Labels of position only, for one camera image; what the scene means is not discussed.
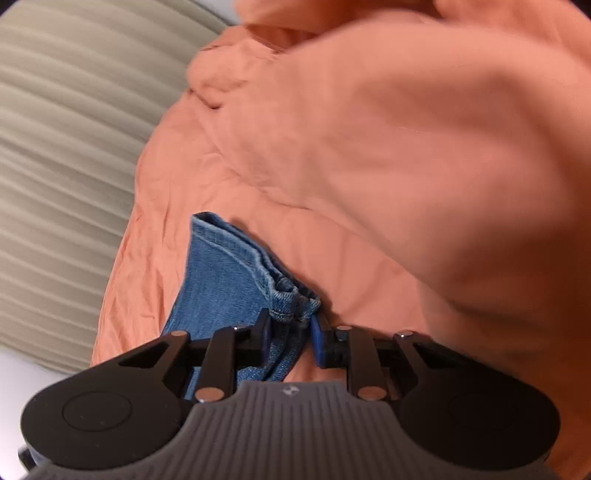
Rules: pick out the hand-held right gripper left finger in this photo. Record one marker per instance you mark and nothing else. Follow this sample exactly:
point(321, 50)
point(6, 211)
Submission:
point(261, 333)

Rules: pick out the blue denim pants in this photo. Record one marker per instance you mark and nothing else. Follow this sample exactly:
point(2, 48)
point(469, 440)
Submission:
point(221, 281)

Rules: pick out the beige pleated curtain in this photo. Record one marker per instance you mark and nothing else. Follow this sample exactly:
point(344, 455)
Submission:
point(64, 161)

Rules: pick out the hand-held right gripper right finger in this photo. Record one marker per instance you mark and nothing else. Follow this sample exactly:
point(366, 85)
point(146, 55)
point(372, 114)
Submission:
point(318, 338)

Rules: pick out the orange bed sheet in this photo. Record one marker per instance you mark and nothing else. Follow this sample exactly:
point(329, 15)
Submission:
point(369, 161)

